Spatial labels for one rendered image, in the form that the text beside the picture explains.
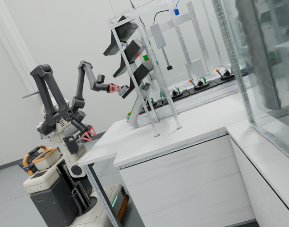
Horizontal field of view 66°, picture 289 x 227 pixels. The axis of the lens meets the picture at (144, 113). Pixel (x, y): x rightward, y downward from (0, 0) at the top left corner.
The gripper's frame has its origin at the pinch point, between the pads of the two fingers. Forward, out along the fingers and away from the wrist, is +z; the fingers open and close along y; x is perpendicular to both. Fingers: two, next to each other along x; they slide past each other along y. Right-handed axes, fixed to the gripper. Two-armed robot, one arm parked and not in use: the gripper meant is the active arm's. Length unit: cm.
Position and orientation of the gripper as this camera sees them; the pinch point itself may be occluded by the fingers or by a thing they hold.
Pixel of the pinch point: (119, 88)
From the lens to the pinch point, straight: 181.1
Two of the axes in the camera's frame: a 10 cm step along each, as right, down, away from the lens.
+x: -0.5, 9.4, 3.4
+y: 2.3, -3.2, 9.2
